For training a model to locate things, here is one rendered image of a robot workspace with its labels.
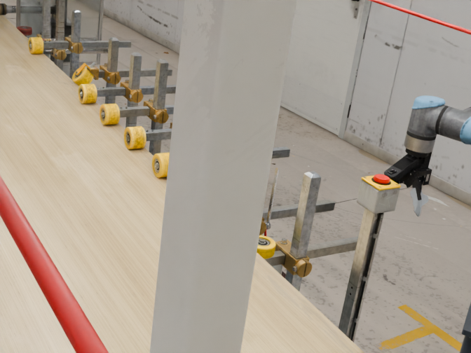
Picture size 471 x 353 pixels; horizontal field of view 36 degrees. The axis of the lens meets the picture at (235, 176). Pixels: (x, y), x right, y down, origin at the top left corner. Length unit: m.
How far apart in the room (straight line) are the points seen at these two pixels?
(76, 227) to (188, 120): 1.65
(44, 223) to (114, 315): 0.48
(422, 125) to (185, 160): 1.86
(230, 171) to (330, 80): 5.44
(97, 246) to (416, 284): 2.30
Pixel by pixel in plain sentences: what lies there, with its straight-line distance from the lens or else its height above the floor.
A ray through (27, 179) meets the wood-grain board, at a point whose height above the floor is 0.90.
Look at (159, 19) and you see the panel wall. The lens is 7.99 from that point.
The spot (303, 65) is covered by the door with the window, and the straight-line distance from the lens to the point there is 6.10.
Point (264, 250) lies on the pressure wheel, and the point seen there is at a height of 0.90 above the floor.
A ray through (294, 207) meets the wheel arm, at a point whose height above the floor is 0.86.
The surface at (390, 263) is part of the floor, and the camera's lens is 4.07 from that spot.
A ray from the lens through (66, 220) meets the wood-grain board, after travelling 2.11.
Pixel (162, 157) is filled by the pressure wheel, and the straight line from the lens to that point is 2.37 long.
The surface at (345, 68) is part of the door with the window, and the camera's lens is 5.74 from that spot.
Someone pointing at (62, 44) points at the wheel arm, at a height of 0.95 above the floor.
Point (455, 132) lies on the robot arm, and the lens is 2.23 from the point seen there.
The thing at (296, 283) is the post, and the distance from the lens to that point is 2.16.
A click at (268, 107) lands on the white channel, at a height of 1.75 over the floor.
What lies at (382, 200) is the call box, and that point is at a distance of 1.78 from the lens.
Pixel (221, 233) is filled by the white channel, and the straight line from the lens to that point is 0.45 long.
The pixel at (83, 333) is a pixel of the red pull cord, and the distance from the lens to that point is 0.22.
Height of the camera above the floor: 1.88
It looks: 23 degrees down
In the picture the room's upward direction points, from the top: 8 degrees clockwise
